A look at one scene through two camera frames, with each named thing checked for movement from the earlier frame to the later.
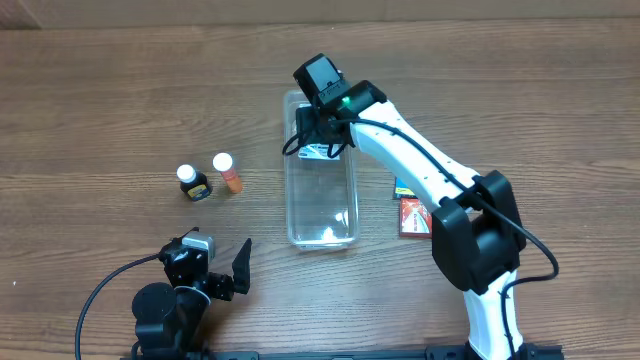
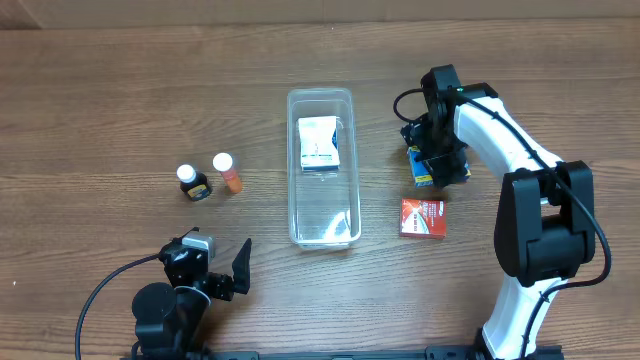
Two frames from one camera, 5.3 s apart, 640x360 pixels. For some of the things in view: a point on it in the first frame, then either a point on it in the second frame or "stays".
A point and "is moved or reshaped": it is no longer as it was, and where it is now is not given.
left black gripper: [220, 286] stays
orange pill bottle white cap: [223, 163] stays
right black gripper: [307, 126] -> [447, 167]
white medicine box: [318, 152] is moved or reshaped
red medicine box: [415, 219] stays
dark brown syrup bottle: [195, 184] stays
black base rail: [438, 353] stays
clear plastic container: [321, 196] stays
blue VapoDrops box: [402, 190] is moved or reshaped
